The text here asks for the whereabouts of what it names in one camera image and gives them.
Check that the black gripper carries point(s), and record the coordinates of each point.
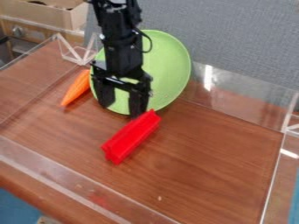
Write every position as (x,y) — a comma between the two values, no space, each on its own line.
(120,72)

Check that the red star-shaped block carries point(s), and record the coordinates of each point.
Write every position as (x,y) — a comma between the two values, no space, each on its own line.
(121,144)

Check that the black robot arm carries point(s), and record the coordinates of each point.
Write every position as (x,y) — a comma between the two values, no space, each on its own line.
(117,18)

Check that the green round plate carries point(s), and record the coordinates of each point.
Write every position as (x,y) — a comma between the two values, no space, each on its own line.
(168,64)

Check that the orange toy carrot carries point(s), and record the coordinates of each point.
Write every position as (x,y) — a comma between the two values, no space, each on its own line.
(77,88)

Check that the cardboard box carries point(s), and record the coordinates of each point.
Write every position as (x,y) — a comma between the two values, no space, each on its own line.
(64,14)

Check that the clear acrylic tray wall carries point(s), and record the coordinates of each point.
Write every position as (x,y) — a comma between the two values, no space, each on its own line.
(216,166)

